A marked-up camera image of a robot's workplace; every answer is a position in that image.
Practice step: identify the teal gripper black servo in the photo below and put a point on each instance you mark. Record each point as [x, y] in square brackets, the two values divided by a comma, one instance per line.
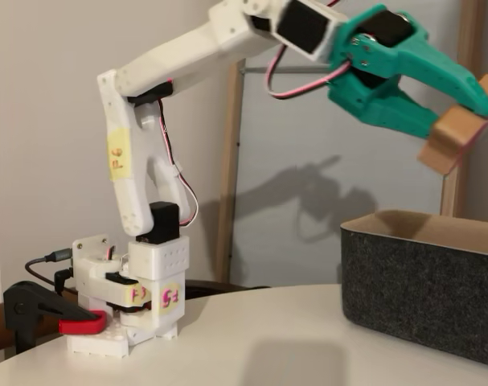
[392, 54]

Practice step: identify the wooden block red striped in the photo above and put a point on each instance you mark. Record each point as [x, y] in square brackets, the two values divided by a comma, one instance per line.
[452, 132]

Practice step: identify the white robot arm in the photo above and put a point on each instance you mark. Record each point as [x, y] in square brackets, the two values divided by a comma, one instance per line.
[179, 56]

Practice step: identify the dark grey felt bin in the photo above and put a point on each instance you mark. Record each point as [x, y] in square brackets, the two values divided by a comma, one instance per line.
[408, 289]

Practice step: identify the yellow label F6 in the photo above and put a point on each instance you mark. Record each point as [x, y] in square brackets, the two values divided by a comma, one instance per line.
[119, 154]

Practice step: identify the yellow label F5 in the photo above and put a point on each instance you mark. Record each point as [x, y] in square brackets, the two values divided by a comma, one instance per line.
[170, 299]

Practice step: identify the yellow label F3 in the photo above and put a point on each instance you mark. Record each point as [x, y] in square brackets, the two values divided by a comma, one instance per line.
[136, 295]

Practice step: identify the black red table clamp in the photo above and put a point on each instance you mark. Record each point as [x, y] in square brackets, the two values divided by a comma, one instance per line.
[22, 305]

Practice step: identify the wooden frame with pale panel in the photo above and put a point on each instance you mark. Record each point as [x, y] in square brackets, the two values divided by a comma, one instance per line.
[470, 32]

